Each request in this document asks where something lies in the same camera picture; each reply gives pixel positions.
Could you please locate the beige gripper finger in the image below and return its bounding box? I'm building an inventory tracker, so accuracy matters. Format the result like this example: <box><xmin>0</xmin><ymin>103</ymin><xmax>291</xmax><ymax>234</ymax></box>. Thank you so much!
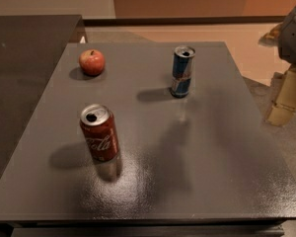
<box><xmin>261</xmin><ymin>24</ymin><xmax>282</xmax><ymax>43</ymax></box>
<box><xmin>265</xmin><ymin>64</ymin><xmax>296</xmax><ymax>126</ymax></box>

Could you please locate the blue silver Red Bull can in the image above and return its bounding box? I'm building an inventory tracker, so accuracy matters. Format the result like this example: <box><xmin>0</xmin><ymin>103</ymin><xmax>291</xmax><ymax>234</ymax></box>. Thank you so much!
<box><xmin>171</xmin><ymin>45</ymin><xmax>195</xmax><ymax>98</ymax></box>

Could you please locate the red Coca-Cola can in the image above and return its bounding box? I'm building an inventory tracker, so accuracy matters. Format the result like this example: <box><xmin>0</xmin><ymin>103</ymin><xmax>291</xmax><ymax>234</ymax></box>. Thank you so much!
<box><xmin>80</xmin><ymin>104</ymin><xmax>119</xmax><ymax>162</ymax></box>

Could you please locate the red apple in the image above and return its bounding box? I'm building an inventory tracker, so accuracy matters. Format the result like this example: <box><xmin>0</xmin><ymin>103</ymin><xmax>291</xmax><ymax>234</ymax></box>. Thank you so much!
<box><xmin>79</xmin><ymin>49</ymin><xmax>106</xmax><ymax>76</ymax></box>

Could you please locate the dark side table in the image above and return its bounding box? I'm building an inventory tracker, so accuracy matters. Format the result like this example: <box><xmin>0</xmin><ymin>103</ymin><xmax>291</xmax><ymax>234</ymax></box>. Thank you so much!
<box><xmin>0</xmin><ymin>15</ymin><xmax>86</xmax><ymax>178</ymax></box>

